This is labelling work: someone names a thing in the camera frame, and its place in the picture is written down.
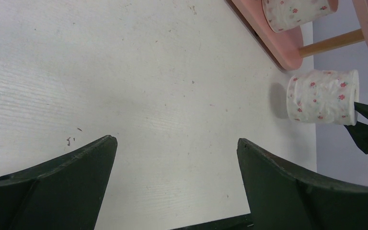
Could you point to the pink three-tier wooden shelf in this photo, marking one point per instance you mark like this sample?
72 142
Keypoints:
287 48

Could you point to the white floral roll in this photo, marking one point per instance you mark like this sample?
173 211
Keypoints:
323 97
283 15

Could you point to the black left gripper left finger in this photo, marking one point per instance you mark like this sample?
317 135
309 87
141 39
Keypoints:
64 193

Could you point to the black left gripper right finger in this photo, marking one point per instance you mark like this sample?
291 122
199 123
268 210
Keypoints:
285 196

